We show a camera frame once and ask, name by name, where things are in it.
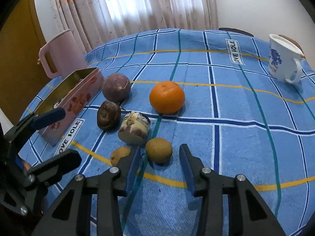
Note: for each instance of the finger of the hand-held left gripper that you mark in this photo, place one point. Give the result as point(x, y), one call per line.
point(50, 117)
point(65, 161)

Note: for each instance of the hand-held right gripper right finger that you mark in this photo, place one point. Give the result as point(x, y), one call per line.
point(186, 168)

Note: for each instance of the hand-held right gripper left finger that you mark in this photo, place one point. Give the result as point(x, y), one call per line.
point(133, 163)

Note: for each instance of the large brown longan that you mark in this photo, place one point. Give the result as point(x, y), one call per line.
point(158, 150)

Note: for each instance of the pink floral tin box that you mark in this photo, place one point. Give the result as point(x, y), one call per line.
point(81, 98)

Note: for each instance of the small brown longan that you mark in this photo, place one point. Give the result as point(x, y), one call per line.
point(119, 154)

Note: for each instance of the blue checked tablecloth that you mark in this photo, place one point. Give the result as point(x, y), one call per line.
point(226, 127)

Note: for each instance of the wooden door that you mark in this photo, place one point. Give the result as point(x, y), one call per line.
point(17, 66)

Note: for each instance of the pink plastic pitcher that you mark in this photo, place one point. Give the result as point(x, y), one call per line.
point(66, 51)

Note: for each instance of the purple passion fruit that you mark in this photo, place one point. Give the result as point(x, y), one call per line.
point(115, 87)

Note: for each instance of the orange tangerine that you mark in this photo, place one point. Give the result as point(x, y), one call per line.
point(167, 97)

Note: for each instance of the white mug with blue print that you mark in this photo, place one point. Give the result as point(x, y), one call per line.
point(280, 61)

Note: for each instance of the pink floral curtain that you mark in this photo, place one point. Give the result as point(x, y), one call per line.
point(137, 2)

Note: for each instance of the dark chair back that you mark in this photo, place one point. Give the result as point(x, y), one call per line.
point(236, 31)

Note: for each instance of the brown wooden chair back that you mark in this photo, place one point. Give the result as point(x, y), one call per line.
point(293, 42)

